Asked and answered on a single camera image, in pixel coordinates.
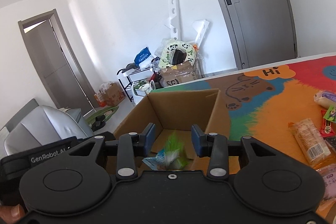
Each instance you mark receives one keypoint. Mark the pink snack packet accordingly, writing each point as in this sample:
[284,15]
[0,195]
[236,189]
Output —
[329,179]

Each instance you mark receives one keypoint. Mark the short white foam piece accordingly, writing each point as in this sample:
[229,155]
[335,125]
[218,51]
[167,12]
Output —
[200,32]

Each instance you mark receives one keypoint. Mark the small orange cardboard box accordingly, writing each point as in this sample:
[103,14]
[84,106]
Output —
[111,95]

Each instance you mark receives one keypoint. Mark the person's left hand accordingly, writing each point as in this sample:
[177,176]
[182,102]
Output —
[15,213]

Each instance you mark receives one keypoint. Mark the small red snack packet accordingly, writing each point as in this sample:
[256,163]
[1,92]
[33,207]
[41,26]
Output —
[328,128]

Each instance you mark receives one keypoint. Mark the taped brown shipping box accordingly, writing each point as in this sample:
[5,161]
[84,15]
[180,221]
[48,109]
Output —
[178,74]

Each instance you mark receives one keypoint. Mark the white plastic bag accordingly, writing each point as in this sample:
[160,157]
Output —
[141,91]

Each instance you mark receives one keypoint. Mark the grey door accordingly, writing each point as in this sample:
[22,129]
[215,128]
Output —
[257,16]

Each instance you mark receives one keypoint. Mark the green cartoon floor rug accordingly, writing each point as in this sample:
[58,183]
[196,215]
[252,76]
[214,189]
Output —
[107,111]

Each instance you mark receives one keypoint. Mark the clear bread roll packet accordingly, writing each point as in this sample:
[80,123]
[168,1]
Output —
[326,98]

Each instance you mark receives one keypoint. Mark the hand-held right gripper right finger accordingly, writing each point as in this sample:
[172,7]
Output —
[197,142]

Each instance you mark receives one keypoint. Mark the black shoe rack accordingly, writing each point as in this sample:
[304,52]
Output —
[126,82]

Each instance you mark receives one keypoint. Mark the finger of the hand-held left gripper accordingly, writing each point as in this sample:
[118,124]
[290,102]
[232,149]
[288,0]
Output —
[109,135]

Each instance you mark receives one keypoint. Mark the light blue snack packet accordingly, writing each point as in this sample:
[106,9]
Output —
[157,160]

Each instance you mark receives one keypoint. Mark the colourful cartoon play mat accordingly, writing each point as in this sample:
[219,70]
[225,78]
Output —
[262,113]

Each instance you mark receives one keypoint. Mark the white perforated boards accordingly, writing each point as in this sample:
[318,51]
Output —
[173,14]

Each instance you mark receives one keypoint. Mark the long orange biscuit packet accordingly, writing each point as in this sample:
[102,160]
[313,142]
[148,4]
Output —
[311,141]

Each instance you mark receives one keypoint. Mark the green and white snack packet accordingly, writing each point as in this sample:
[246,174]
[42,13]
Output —
[173,146]

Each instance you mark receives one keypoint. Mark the blue plastic bag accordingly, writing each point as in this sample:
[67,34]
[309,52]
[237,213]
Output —
[143,56]

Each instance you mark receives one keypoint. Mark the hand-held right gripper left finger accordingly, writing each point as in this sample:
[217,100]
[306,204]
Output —
[150,138]

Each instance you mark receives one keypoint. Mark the panda print package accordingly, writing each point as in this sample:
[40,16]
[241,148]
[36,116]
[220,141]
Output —
[169,52]

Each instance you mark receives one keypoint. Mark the brown cardboard box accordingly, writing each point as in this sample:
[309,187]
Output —
[183,108]

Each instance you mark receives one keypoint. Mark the grey sofa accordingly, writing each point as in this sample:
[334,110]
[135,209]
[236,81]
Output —
[44,127]

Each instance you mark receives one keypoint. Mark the small green candy packet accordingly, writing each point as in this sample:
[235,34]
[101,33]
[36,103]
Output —
[330,113]

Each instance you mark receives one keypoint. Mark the open grey doorway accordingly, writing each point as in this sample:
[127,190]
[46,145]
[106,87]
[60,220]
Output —
[52,61]

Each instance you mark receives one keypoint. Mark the small dark snack packet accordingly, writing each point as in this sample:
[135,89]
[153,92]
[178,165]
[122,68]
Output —
[331,144]

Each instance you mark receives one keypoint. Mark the black slippers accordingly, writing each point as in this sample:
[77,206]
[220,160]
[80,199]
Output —
[99,121]

